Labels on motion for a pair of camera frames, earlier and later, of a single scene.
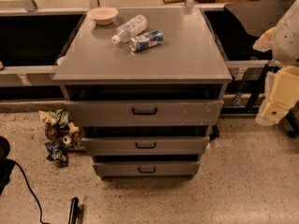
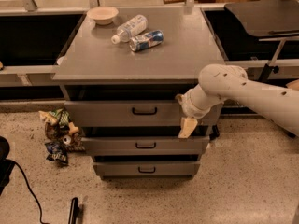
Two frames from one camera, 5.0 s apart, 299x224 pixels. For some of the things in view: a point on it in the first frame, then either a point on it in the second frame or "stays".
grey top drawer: [138, 113] stays
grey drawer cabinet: [145, 85] stays
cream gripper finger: [264, 43] → [179, 98]
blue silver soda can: [146, 40] stays
